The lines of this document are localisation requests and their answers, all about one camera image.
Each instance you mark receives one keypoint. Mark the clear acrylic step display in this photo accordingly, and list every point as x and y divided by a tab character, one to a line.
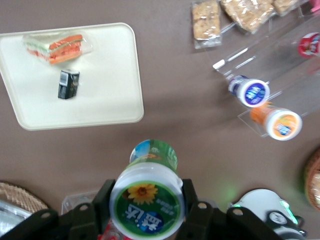
280	67

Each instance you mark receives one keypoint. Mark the clear wrapped cracker pack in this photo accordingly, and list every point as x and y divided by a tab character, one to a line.
285	5
206	23
247	13

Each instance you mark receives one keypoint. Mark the clear acrylic bottle rack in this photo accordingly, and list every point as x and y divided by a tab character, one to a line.
75	200

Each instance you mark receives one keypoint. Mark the red cola bottle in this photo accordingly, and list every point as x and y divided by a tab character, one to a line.
110	231

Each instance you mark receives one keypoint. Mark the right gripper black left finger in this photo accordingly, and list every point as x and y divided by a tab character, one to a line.
75	225

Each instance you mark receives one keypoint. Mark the black gum box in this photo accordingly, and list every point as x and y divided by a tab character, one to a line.
68	85

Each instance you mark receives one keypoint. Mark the pink snack packet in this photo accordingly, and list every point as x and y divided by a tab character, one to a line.
315	5

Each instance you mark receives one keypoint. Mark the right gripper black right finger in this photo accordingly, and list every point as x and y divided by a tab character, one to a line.
212	225

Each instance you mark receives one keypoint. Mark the cream plastic tray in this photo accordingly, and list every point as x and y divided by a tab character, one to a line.
105	82

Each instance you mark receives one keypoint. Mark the light wicker basket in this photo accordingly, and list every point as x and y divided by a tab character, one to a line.
20	193

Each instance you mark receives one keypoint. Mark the green gum bottle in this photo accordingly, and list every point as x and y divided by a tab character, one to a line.
147	200

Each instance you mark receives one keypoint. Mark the brown wicker basket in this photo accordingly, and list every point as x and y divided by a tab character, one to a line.
313	180

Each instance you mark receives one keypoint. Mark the silver foil tray stack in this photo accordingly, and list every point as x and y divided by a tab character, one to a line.
12	212

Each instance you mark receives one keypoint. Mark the blue gum bottle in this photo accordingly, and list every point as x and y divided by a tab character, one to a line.
252	92

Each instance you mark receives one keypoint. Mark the red gum bottle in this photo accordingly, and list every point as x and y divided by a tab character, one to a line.
310	45

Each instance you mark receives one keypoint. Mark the orange gum bottle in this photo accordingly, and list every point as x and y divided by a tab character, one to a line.
282	125

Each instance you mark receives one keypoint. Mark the wrapped triangle sandwich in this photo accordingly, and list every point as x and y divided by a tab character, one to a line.
62	48

